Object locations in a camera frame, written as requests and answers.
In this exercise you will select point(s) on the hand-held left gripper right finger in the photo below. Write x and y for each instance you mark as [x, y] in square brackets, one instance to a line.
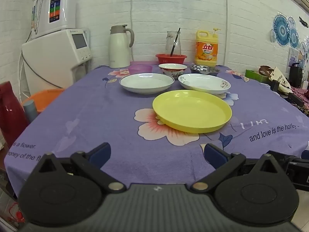
[214, 154]

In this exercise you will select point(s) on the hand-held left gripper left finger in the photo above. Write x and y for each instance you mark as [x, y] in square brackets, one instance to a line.
[100, 151]

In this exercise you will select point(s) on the yellow plastic plate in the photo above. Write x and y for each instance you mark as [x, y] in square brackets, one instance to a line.
[193, 111]

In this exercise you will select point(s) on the white plate with flower print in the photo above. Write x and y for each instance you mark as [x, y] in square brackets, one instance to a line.
[202, 83]

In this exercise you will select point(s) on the plain white plate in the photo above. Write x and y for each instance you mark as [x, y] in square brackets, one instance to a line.
[147, 82]

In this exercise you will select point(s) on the stainless steel bowl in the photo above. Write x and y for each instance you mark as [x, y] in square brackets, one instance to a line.
[205, 70]

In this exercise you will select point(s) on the white bowl with red pattern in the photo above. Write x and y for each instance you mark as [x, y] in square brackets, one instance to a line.
[172, 72]

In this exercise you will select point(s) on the purple floral tablecloth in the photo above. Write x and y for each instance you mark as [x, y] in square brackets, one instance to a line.
[96, 116]

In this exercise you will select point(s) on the black device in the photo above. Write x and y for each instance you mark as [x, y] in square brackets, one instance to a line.
[295, 99]

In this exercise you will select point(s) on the orange plastic basin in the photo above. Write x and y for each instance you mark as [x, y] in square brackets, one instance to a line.
[48, 96]

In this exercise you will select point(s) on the grey cup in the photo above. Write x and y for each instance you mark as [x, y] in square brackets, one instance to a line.
[30, 111]

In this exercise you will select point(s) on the pink patterned cloth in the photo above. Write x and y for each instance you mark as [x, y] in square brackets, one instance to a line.
[301, 91]

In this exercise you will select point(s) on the green box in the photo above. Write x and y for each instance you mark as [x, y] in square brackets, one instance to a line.
[253, 75]

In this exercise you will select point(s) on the purple plastic bowl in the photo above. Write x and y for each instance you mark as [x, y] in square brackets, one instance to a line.
[140, 69]

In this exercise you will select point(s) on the black power adapter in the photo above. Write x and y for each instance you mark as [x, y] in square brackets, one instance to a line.
[274, 85]

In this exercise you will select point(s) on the beige tote bag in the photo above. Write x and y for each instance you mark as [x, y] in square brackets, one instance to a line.
[280, 79]

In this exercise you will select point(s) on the black kettle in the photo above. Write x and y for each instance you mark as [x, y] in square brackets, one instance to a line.
[295, 76]

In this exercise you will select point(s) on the dark red thermos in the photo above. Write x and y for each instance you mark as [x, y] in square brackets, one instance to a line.
[9, 111]

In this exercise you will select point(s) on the yellow detergent bottle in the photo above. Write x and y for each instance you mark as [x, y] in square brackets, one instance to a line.
[206, 53]

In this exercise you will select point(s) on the white thermos jug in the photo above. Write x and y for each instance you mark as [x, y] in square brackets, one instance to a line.
[118, 50]

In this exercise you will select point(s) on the white countertop water dispenser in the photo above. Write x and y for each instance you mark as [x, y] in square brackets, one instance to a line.
[48, 60]

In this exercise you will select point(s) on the red plastic basket bowl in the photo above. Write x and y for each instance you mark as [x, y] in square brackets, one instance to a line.
[166, 60]

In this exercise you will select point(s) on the clear glass jar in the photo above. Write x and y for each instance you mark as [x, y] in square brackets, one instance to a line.
[169, 43]

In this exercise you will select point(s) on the small blue paper fan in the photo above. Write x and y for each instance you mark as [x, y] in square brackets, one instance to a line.
[294, 38]

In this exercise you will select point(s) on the large blue paper fan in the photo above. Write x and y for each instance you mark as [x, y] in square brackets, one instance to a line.
[281, 30]

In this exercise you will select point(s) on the wall pictures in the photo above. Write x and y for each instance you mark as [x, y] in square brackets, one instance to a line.
[298, 56]

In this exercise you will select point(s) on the white wall pipe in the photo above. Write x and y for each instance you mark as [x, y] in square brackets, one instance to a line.
[226, 21]

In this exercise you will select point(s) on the white wall water purifier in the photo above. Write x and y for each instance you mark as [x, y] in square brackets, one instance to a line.
[60, 9]

